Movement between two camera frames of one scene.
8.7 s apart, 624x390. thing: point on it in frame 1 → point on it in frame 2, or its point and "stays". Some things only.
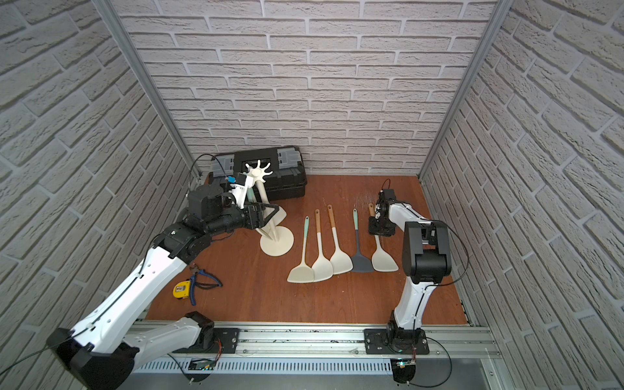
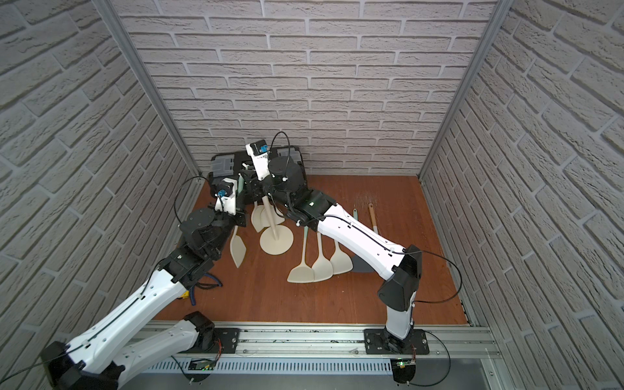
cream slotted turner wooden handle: (340, 262) stays
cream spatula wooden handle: (322, 269) stays
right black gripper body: (381, 227) → (259, 188)
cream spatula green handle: (303, 273) stays
